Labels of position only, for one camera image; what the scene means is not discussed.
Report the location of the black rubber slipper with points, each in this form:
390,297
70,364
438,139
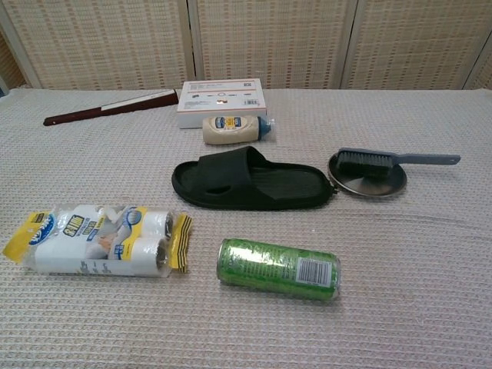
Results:
238,184

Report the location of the grey cleaning brush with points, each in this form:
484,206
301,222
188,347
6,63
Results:
365,163

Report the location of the mayonnaise squeeze bottle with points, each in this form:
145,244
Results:
230,130

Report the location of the green drink can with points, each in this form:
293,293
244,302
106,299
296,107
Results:
269,269

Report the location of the white cardboard product box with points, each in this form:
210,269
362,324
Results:
215,96

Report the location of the round stainless steel plate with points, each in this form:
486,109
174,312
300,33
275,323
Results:
369,186

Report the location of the woven folding screen panel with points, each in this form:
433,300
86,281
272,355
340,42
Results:
483,73
11,65
100,42
415,42
273,42

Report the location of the dark red folded fan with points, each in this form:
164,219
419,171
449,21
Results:
111,108

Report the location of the packaged white roll refills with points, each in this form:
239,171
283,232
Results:
69,246

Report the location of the beige woven tablecloth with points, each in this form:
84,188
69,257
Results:
115,326

